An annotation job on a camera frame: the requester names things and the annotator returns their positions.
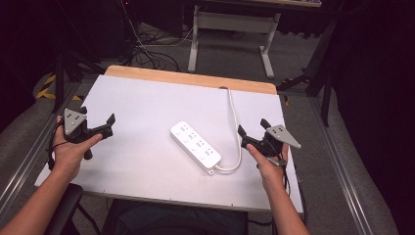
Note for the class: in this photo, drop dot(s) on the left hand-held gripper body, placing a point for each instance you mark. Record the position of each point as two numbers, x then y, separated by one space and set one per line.
75 130

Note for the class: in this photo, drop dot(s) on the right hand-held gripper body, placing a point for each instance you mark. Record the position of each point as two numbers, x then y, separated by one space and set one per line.
273 141

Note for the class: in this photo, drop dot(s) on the person's left hand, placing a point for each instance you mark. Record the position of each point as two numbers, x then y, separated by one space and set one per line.
69 155

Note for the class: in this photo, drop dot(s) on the person's right hand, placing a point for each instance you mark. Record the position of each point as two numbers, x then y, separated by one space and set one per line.
270 169

